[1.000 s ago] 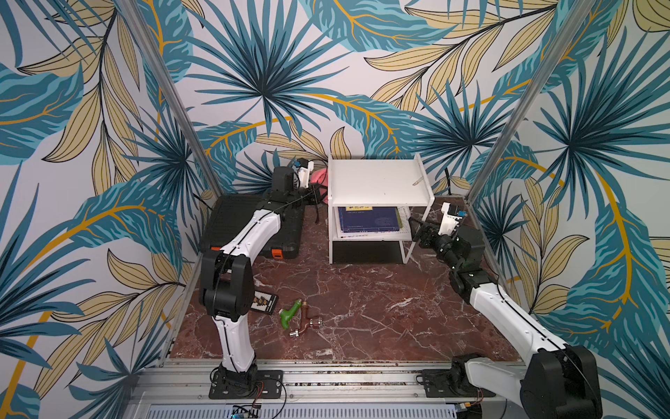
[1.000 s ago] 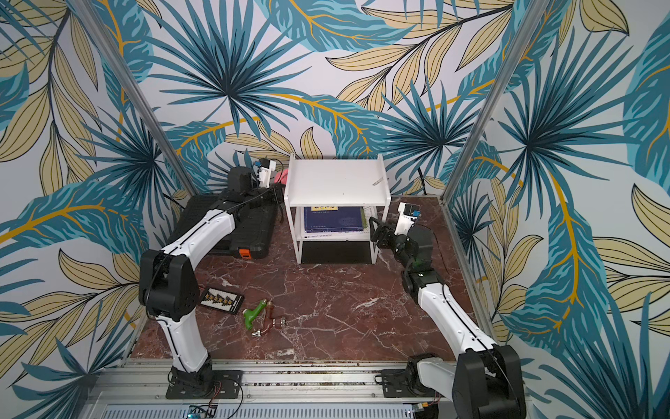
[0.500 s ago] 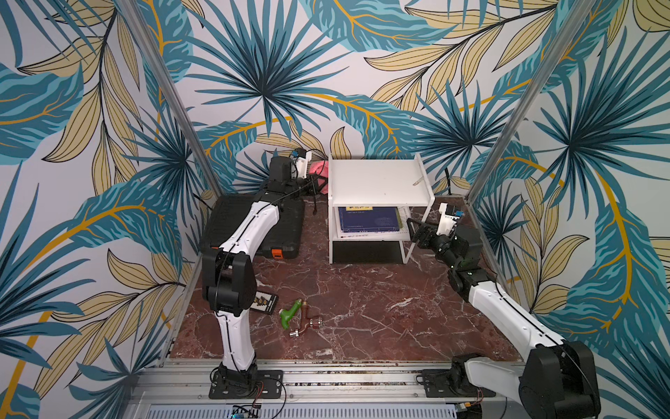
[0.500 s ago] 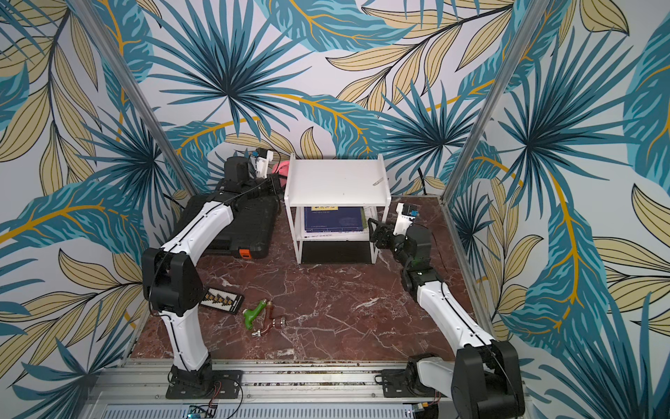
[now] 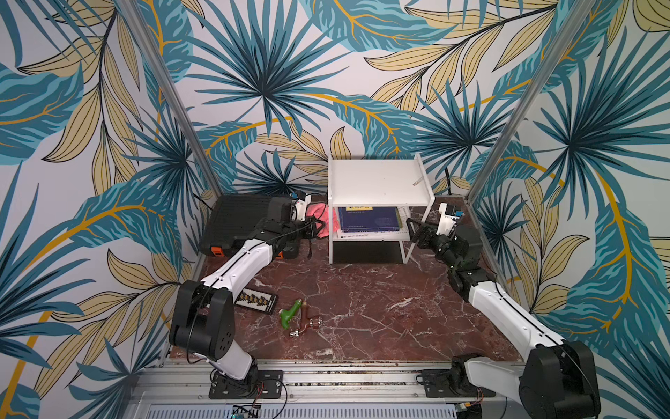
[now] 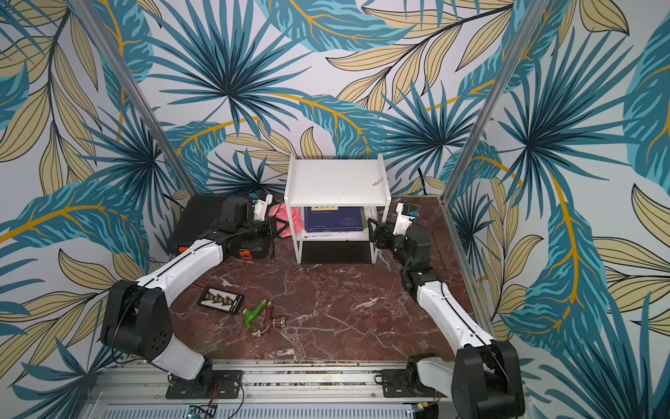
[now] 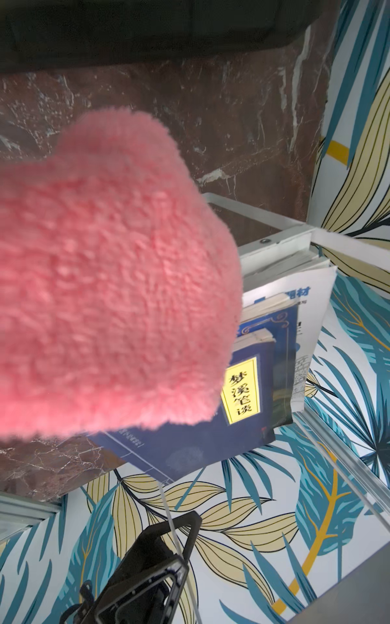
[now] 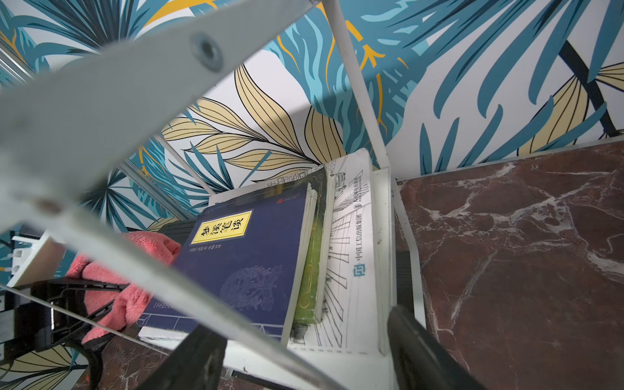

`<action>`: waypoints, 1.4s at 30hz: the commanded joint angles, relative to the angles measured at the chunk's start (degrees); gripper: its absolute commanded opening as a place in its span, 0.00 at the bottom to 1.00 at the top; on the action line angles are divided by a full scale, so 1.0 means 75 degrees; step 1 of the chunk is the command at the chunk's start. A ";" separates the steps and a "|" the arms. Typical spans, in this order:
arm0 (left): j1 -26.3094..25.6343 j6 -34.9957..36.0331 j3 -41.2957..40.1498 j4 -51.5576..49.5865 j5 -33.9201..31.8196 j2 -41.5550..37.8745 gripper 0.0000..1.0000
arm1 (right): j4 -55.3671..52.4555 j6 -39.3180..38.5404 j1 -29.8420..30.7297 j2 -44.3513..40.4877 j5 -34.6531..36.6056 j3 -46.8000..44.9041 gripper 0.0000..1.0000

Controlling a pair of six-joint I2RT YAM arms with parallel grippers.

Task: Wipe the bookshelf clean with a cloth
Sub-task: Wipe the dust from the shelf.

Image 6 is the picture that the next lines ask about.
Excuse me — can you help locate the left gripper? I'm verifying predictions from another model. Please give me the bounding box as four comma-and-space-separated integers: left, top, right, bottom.
237, 215, 290, 242

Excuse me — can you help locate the pink cleaning cloth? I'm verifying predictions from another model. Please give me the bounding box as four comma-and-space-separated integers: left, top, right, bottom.
269, 204, 305, 238

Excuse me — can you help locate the white two-tier bookshelf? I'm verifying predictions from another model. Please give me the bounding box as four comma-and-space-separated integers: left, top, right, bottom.
284, 155, 391, 265

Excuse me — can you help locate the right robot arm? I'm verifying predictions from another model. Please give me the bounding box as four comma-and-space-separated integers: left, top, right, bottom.
367, 218, 526, 418

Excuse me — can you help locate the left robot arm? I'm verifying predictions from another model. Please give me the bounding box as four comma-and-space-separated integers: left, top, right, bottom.
100, 193, 276, 381

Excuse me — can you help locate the black plastic tool case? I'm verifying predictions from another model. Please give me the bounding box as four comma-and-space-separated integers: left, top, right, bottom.
167, 194, 275, 260

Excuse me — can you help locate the dark blue book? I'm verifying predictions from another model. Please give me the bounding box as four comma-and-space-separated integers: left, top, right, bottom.
304, 207, 365, 233

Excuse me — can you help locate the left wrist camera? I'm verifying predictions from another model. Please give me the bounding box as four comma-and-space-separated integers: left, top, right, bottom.
250, 193, 273, 222

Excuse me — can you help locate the green handled tool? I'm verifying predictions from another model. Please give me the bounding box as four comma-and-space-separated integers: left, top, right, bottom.
243, 300, 269, 331

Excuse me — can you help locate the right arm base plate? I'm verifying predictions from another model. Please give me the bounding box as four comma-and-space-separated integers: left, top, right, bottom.
374, 367, 446, 399

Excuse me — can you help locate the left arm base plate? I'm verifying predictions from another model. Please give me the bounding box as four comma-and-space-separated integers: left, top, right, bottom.
166, 370, 244, 400

